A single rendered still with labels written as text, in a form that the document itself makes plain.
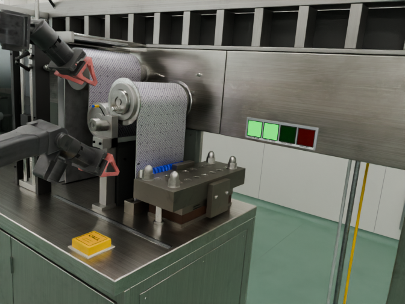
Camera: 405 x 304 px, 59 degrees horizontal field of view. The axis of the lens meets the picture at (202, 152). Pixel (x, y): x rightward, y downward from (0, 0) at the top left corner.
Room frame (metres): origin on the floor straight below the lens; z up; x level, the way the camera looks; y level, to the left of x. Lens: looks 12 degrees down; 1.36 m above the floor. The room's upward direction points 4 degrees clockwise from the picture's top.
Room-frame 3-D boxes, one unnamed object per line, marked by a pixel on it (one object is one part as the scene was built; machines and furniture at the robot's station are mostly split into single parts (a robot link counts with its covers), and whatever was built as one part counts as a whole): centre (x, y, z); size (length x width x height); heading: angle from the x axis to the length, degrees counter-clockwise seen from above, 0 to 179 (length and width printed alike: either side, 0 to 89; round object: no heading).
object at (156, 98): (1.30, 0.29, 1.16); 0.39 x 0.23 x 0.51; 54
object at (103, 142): (1.11, 0.31, 1.05); 0.06 x 0.05 x 0.31; 144
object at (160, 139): (1.19, 0.14, 1.12); 0.23 x 0.01 x 0.18; 144
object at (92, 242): (0.84, 0.26, 0.91); 0.07 x 0.07 x 0.02; 54
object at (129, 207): (1.19, 0.14, 0.92); 0.28 x 0.04 x 0.04; 144
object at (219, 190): (1.11, -0.07, 0.96); 0.10 x 0.03 x 0.11; 144
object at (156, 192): (1.15, 0.02, 1.00); 0.40 x 0.16 x 0.06; 144
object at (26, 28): (0.91, 0.46, 1.42); 0.12 x 0.11 x 0.09; 141
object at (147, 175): (1.04, 0.16, 1.05); 0.04 x 0.04 x 0.04
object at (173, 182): (0.99, 0.08, 1.05); 0.04 x 0.04 x 0.04
